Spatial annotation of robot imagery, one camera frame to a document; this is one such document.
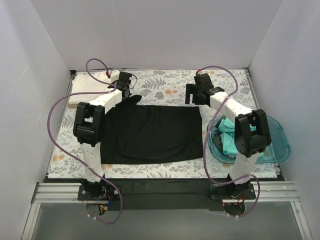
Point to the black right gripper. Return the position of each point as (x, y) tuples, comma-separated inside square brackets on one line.
[(192, 94)]

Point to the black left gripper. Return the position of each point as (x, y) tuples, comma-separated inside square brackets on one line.
[(126, 91)]

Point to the black t-shirt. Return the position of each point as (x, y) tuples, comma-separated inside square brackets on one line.
[(151, 134)]

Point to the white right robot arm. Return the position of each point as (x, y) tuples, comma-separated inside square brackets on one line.
[(251, 133)]

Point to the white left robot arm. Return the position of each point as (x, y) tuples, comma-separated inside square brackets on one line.
[(89, 129)]

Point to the folded white t-shirt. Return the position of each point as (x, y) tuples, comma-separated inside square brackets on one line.
[(83, 82)]

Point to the teal t-shirt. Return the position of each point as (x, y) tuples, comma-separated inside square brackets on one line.
[(227, 132)]

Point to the teal plastic basket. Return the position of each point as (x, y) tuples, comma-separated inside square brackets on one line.
[(278, 151)]

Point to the brown cardboard board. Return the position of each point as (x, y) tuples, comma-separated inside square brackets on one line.
[(71, 105)]

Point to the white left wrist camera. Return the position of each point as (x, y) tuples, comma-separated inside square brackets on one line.
[(112, 76)]

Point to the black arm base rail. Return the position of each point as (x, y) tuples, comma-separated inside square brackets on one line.
[(162, 194)]

